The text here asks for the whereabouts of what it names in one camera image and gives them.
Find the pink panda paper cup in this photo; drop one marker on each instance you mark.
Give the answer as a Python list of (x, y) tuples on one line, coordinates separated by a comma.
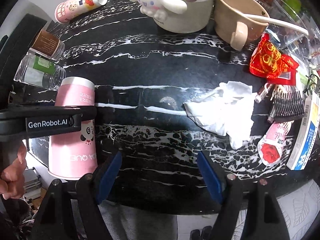
[(73, 155)]

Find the white cartoon dog kettle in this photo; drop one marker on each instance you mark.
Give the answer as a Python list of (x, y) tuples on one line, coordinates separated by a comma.
[(178, 16)]

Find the clear glass bowl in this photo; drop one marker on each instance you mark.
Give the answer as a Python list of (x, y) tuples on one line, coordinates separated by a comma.
[(284, 37)]

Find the small lipstick tube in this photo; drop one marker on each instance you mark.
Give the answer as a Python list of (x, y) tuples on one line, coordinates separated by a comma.
[(263, 91)]

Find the beige ceramic mug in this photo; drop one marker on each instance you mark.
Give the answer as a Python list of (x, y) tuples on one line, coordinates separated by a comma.
[(231, 24)]

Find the person's left hand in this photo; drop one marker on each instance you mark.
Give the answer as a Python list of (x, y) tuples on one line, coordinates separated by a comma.
[(12, 178)]

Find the green label plastic cup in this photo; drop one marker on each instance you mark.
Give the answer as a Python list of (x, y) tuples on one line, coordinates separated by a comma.
[(40, 72)]

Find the blue white medicine box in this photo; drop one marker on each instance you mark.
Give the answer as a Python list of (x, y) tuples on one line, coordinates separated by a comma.
[(306, 136)]

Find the pink rose sachet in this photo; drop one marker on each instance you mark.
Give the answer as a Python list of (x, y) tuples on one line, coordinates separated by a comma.
[(271, 145)]

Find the crumpled white tissue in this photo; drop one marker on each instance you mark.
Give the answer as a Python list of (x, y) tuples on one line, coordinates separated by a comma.
[(226, 111)]

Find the black hair comb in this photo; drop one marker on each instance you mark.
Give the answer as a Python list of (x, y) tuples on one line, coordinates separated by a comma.
[(287, 104)]

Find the white spoon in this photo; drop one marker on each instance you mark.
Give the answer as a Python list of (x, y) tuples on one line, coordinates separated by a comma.
[(274, 21)]

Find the red snack wrapper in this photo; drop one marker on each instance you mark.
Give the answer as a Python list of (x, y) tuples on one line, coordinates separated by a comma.
[(269, 63)]

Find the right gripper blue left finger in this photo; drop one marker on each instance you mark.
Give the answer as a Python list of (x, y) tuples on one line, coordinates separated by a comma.
[(91, 190)]

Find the lying cartoon paper cup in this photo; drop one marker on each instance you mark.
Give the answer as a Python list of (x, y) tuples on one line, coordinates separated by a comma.
[(70, 9)]

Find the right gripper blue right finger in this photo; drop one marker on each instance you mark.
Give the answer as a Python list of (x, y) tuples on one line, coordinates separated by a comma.
[(224, 189)]

